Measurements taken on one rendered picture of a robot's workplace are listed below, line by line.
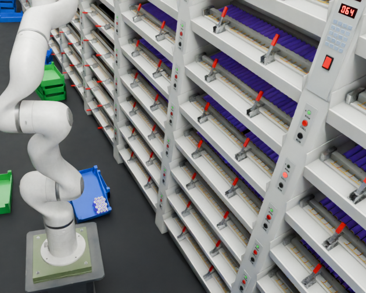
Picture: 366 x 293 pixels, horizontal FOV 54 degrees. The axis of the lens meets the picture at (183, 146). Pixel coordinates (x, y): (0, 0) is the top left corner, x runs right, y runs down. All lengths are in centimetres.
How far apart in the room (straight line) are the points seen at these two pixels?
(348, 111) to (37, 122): 86
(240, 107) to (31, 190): 82
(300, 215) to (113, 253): 120
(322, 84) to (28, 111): 82
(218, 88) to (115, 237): 116
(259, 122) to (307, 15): 38
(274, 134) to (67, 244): 98
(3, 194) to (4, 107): 141
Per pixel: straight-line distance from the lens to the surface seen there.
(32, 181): 144
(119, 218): 225
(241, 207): 143
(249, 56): 119
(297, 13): 105
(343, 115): 98
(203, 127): 148
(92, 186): 232
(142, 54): 204
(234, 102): 130
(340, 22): 95
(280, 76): 110
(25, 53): 109
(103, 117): 289
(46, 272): 167
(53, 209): 152
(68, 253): 168
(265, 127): 119
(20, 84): 109
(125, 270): 203
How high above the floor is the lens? 168
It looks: 36 degrees down
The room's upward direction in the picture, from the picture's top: 9 degrees clockwise
